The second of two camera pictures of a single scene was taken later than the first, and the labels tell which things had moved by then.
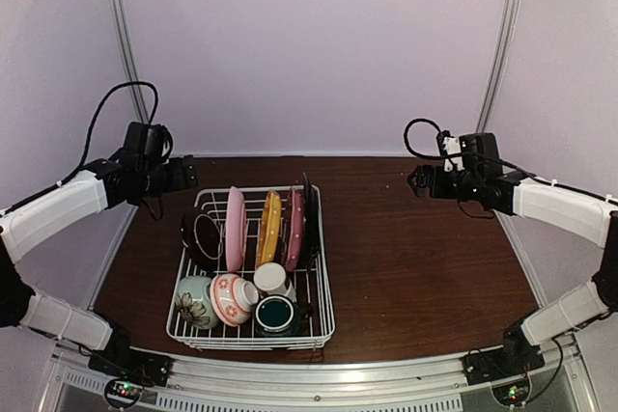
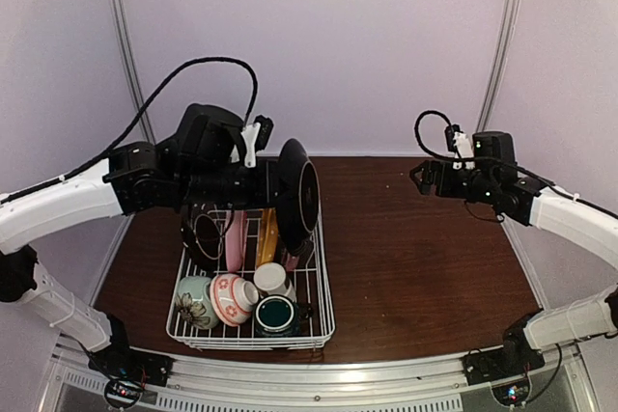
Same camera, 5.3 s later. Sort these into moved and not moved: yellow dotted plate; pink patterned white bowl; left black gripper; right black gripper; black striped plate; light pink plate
Moved: left black gripper; black striped plate
Not moved: light pink plate; pink patterned white bowl; right black gripper; yellow dotted plate
